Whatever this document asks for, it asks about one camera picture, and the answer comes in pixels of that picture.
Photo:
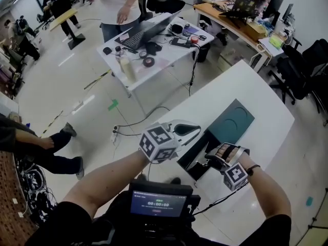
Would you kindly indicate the black container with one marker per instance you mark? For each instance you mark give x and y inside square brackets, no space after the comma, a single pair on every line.
[194,152]

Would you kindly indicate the black computer monitor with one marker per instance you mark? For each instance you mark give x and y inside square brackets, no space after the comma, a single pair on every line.
[287,12]
[274,6]

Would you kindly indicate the person's left forearm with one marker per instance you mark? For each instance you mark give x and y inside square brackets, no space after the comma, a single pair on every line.
[107,178]

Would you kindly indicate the clear bottle with black cap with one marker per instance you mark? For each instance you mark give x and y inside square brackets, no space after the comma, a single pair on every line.
[118,55]

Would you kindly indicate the small wooden pedestal table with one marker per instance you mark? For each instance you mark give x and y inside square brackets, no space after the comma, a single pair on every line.
[65,19]

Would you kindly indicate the black scissors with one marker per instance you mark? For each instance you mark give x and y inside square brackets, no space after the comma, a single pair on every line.
[202,37]

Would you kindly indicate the black flat device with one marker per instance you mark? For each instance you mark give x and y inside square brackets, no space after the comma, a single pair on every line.
[180,42]

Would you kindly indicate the black waste bin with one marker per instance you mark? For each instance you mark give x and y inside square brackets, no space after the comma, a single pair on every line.
[203,52]

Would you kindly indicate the cream tall bottle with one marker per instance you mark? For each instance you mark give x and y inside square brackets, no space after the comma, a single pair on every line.
[128,69]

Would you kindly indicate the pale cardboard box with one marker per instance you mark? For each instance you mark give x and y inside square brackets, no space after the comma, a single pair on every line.
[228,58]

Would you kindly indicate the purple notebook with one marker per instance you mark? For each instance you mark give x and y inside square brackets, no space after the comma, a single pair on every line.
[192,30]

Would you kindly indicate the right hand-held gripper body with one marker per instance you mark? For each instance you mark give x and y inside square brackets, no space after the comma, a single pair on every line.
[235,176]

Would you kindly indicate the person's right forearm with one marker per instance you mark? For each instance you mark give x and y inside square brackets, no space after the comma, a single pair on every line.
[269,188]

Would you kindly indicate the green tissue box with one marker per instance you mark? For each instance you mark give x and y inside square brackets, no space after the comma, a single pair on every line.
[276,40]

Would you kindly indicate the person's black shirt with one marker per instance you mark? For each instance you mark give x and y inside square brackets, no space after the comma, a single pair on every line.
[64,227]

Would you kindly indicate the white round headset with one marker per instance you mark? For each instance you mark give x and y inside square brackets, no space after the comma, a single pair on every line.
[176,28]

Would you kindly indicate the green floor tape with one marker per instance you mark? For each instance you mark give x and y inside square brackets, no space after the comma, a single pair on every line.
[113,104]

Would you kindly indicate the curved wooden desk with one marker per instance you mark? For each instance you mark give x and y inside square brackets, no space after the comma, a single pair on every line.
[230,25]

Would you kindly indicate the black cloth glove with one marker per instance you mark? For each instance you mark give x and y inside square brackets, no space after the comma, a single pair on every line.
[153,47]

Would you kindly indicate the small teal floor object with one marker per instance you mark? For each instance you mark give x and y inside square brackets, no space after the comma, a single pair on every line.
[309,201]

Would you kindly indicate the white power strip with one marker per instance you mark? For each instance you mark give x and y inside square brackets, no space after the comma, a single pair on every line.
[114,135]
[77,106]

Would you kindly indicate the black wrist band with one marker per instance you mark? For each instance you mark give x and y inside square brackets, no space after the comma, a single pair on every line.
[253,167]

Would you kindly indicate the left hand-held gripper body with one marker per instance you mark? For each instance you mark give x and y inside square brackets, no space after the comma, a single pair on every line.
[159,143]

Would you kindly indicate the person's right hand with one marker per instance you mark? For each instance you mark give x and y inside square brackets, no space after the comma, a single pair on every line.
[225,150]

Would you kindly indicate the brown cardboard box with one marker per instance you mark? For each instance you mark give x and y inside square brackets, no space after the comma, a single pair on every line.
[256,31]

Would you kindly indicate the grey open laptop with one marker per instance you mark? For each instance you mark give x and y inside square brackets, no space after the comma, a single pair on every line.
[143,33]

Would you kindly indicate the red tape roll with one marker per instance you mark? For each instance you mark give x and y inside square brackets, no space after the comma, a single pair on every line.
[194,39]

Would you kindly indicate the brown perforated board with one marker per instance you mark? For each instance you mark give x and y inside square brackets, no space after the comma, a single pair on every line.
[12,204]

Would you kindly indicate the black chest-mounted screen device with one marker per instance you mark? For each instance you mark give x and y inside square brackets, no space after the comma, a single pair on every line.
[159,205]

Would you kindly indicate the white office desk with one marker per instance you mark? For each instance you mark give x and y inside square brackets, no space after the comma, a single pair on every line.
[159,68]

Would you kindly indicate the black laptop with stickers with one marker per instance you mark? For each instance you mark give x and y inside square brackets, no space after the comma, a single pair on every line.
[249,2]

